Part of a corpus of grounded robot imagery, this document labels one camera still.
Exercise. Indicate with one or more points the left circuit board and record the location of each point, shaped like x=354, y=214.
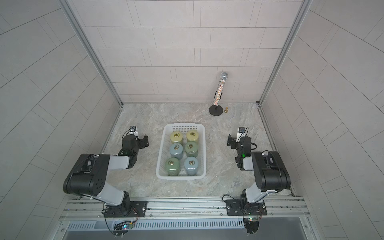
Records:
x=122, y=228

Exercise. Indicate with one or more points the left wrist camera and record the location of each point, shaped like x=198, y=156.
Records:
x=133, y=131

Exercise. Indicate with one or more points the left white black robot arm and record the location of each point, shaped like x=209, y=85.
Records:
x=88, y=178

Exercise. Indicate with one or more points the circuit board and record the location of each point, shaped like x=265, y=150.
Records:
x=251, y=226
x=122, y=228

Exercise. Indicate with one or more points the right circuit board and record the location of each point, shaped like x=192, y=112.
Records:
x=251, y=226

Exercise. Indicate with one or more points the blue-grey canister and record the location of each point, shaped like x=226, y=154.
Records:
x=176, y=151
x=191, y=165

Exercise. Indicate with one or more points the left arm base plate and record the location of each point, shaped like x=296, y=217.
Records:
x=126, y=209

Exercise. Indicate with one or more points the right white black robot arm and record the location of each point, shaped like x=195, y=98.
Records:
x=270, y=174

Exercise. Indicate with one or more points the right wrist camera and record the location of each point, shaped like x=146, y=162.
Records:
x=240, y=133

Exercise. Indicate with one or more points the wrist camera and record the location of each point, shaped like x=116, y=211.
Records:
x=133, y=131
x=240, y=133

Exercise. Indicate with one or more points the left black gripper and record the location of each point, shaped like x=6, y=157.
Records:
x=143, y=141

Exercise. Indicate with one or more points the yellow-green canister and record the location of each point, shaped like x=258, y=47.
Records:
x=177, y=137
x=192, y=136

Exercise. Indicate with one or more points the white plastic perforated basket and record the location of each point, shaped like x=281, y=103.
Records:
x=164, y=153

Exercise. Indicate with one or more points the aluminium rail frame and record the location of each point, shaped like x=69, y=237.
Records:
x=186, y=208

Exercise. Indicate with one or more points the green canister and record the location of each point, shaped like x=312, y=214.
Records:
x=172, y=166
x=191, y=149

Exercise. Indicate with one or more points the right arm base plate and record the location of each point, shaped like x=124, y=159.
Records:
x=238, y=208

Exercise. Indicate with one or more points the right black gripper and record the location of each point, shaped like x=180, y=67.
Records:
x=232, y=142

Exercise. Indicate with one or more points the sprinkle tube on black stand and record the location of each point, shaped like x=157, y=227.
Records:
x=215, y=109

